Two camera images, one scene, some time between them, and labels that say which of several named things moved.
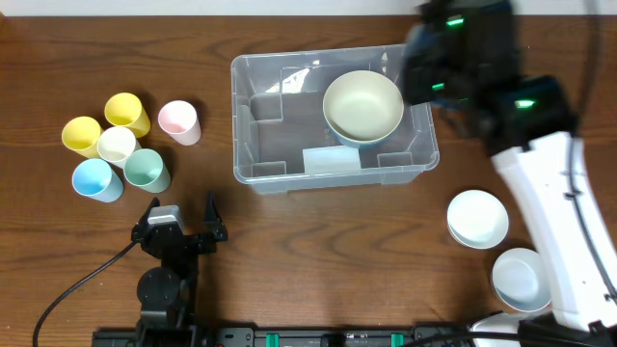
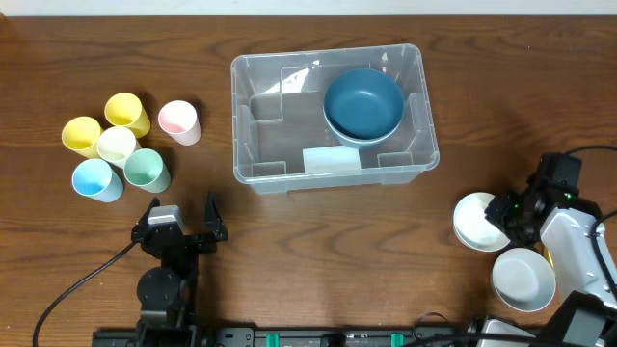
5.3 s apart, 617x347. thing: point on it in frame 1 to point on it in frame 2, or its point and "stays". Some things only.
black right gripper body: (443, 85) to (508, 213)
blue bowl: (358, 144) stays
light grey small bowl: (521, 281) stays
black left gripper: (206, 246) stays
